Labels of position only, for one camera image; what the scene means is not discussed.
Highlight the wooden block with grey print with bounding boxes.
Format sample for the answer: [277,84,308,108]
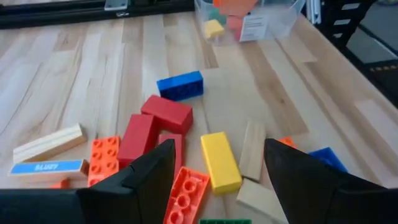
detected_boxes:
[238,120,267,183]

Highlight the clear plastic bin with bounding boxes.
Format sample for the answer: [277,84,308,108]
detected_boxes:
[194,0,307,47]

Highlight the orange-red lego brick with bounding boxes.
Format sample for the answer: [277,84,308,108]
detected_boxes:
[162,166,211,224]

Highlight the plain wooden block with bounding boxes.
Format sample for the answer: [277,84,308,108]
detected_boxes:
[12,123,88,165]
[236,177,290,224]

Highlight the green lego brick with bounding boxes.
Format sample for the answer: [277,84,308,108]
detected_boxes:
[198,218,252,224]

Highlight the silver frame bracket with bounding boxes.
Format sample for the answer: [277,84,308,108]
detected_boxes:
[104,0,130,12]

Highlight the wooden block with blue face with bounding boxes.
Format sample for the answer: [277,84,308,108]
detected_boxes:
[8,159,90,183]

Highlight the small yellow block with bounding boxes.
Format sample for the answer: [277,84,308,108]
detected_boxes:
[203,19,225,40]

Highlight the red wooden block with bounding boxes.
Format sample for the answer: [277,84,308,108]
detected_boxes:
[116,113,161,169]
[141,95,194,136]
[158,133,185,181]

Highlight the green wedge block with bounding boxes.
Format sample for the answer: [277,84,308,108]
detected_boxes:
[208,7,228,26]

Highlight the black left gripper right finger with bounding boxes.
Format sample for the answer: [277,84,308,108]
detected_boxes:
[263,138,398,224]

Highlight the large blue lego brick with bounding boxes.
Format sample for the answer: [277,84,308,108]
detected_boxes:
[308,146,349,174]

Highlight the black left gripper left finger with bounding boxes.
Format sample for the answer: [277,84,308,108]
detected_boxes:
[77,138,177,224]

